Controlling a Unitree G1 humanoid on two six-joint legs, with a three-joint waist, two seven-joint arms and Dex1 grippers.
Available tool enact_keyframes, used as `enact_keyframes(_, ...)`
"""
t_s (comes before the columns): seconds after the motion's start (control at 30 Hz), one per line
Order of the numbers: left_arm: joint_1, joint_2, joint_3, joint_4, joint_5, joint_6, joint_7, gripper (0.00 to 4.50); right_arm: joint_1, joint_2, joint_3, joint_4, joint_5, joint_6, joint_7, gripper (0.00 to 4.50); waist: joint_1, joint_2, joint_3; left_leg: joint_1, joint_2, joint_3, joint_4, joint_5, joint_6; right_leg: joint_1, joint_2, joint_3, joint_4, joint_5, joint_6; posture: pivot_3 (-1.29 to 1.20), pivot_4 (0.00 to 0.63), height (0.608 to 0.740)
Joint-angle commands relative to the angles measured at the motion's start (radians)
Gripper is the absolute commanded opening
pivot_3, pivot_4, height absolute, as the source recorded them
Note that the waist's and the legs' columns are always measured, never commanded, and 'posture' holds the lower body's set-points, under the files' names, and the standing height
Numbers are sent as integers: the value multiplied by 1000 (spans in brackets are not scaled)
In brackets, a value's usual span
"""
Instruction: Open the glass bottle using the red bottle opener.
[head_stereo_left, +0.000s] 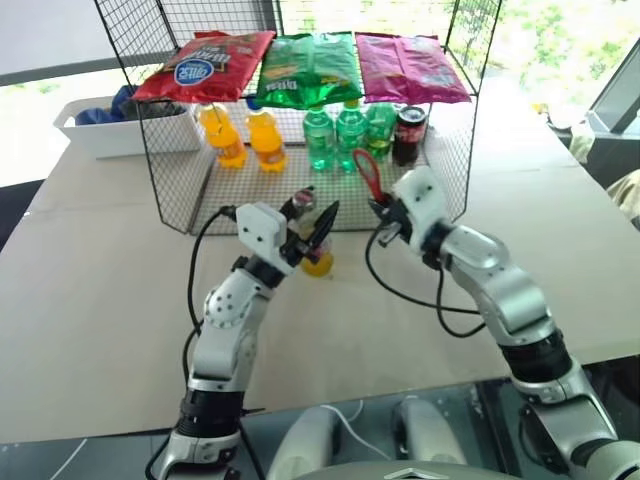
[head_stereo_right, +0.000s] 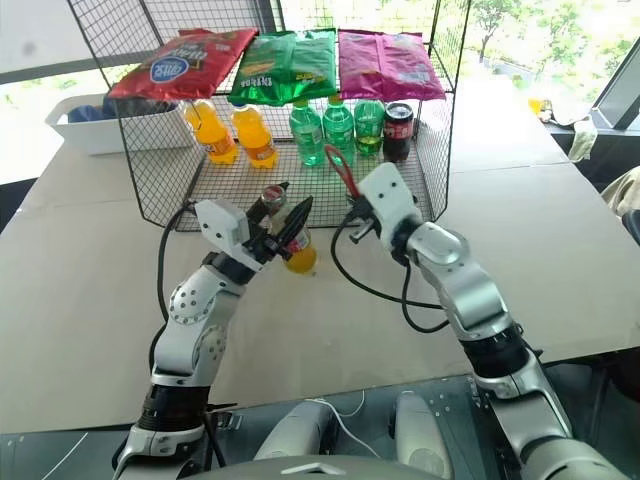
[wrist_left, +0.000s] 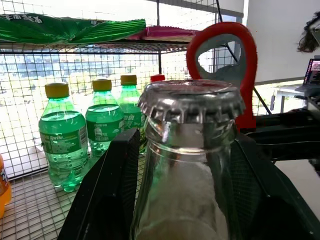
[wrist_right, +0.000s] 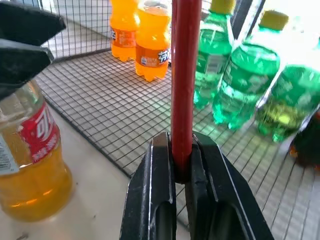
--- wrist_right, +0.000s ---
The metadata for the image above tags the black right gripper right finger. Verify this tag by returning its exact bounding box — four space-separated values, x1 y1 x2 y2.
184 132 275 240

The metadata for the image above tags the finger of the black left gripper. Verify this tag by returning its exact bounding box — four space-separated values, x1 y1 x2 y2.
0 0 67 47
0 38 55 101

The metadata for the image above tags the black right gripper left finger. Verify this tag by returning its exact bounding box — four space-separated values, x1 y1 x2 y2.
119 131 177 240

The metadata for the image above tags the glass bottle with red label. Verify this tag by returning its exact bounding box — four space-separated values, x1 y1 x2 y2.
0 79 74 223

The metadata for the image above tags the red rod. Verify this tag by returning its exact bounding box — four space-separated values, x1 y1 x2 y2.
170 0 203 185

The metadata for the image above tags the dark soda plastic bottle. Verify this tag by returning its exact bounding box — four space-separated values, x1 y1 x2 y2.
289 104 320 169

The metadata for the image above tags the orange soda plastic bottle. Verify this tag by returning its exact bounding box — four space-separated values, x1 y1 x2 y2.
109 0 141 63
134 0 173 83

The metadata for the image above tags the green soda plastic bottle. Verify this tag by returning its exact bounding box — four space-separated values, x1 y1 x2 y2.
254 29 320 144
193 0 237 111
211 9 290 131

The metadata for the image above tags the black wire mesh rack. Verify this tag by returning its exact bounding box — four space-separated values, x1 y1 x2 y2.
34 0 320 240

